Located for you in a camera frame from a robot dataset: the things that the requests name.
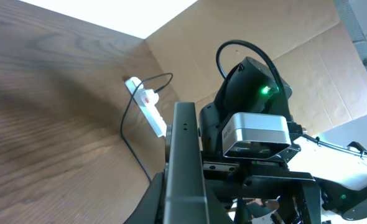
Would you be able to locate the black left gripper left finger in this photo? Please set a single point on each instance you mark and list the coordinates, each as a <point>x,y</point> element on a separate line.
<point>147,209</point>

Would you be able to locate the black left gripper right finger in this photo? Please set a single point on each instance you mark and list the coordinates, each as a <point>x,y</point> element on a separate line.
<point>215,213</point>

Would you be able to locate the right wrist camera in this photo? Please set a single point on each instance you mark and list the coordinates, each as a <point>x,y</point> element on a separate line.
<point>255,136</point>

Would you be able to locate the white USB charger plug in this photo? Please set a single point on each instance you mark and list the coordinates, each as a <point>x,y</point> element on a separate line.
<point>149,96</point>

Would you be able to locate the bronze Samsung Galaxy smartphone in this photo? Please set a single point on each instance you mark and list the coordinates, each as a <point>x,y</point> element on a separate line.
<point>185,194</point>

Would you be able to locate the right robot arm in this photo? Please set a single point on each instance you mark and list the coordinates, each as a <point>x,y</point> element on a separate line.
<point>256,87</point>

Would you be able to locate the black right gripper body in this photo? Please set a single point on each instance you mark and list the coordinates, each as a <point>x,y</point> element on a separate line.
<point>298,193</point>

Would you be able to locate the white power strip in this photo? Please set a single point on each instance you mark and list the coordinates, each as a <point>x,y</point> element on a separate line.
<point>150,112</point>

